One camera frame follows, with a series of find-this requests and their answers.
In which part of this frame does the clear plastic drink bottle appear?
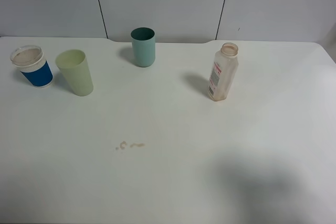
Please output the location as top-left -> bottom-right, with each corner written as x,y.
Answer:
208,42 -> 238,101

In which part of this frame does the light green plastic cup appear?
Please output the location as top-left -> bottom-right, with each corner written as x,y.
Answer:
55,49 -> 93,97

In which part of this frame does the teal plastic cup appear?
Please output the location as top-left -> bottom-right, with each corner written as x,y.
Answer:
131,27 -> 155,67

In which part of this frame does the blue sleeved paper cup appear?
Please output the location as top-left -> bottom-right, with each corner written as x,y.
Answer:
10,45 -> 53,88

